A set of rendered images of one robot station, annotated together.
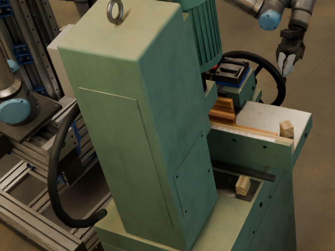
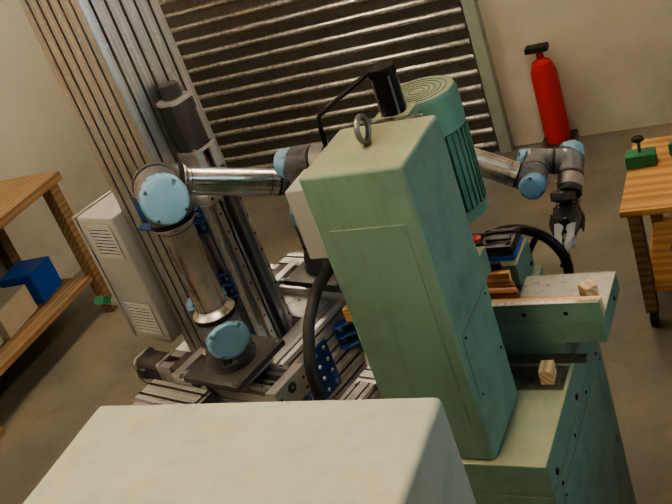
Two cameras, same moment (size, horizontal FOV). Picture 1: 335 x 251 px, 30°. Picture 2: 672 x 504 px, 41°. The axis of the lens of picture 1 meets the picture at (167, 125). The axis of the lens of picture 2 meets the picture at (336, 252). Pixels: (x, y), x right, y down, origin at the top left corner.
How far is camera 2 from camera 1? 0.52 m
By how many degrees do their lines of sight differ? 17
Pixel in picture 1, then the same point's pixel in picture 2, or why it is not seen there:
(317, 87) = not seen: hidden behind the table
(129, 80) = (394, 199)
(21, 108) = (238, 334)
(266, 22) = (529, 188)
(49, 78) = (260, 316)
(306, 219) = (639, 468)
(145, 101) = (416, 224)
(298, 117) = (600, 279)
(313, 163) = (628, 398)
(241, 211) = (553, 402)
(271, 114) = (563, 283)
